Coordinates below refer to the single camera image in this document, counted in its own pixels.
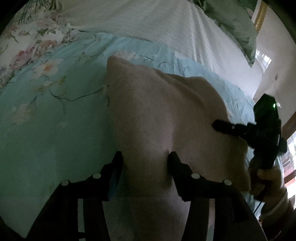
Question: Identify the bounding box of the grey knit sweater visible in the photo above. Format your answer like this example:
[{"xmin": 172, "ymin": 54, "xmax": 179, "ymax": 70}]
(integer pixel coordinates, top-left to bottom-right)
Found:
[{"xmin": 106, "ymin": 56, "xmax": 250, "ymax": 240}]

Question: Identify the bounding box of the white floral pillow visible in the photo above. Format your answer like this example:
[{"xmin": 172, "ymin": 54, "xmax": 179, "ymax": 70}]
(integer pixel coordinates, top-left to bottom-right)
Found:
[{"xmin": 1, "ymin": 1, "xmax": 80, "ymax": 88}]

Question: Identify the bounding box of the green pillow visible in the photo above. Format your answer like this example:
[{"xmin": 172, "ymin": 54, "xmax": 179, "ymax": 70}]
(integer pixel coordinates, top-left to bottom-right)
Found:
[{"xmin": 193, "ymin": 0, "xmax": 257, "ymax": 67}]

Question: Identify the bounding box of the white striped quilt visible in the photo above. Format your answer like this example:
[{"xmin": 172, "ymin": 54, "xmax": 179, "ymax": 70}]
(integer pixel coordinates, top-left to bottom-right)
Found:
[{"xmin": 57, "ymin": 1, "xmax": 263, "ymax": 97}]

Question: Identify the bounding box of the person right hand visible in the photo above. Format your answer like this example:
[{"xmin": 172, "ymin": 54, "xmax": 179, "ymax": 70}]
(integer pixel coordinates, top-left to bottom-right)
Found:
[{"xmin": 249, "ymin": 166, "xmax": 287, "ymax": 214}]

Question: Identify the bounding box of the teal floral bed sheet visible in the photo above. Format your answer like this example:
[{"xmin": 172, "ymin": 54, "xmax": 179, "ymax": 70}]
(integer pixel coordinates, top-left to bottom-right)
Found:
[{"xmin": 1, "ymin": 33, "xmax": 254, "ymax": 237}]

